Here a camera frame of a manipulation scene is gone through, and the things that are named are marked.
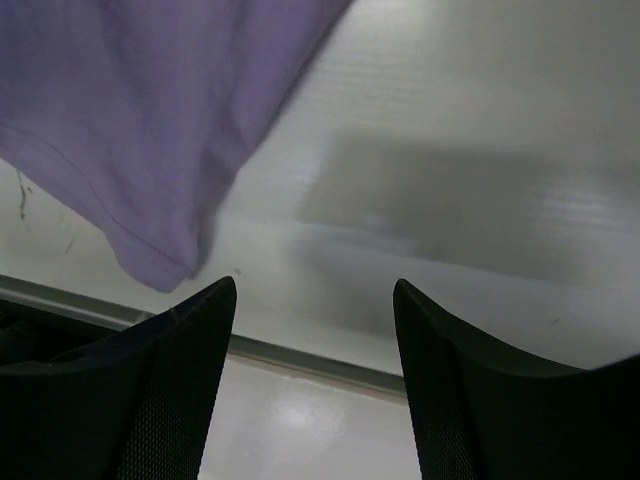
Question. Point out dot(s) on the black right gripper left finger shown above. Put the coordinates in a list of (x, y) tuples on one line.
[(134, 405)]

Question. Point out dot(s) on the lavender t shirt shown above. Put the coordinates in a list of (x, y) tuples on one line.
[(138, 115)]

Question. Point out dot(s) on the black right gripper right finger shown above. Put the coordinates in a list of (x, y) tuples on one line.
[(483, 409)]

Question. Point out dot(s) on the aluminium table edge rail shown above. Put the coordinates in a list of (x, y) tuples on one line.
[(95, 318)]

